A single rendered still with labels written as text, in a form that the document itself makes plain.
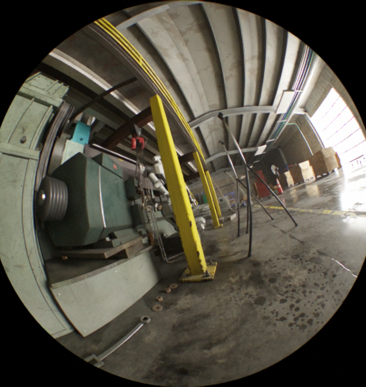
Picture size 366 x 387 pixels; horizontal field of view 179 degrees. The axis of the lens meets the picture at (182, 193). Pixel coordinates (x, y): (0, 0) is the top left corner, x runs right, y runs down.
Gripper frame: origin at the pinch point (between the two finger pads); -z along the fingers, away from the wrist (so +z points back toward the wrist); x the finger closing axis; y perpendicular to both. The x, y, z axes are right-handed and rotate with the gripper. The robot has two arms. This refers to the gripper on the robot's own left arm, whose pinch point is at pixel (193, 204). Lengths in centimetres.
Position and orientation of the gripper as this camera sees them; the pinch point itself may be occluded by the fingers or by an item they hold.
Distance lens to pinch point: 189.0
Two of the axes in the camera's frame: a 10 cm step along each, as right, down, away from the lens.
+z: -5.0, -8.6, -0.6
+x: 5.5, -2.7, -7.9
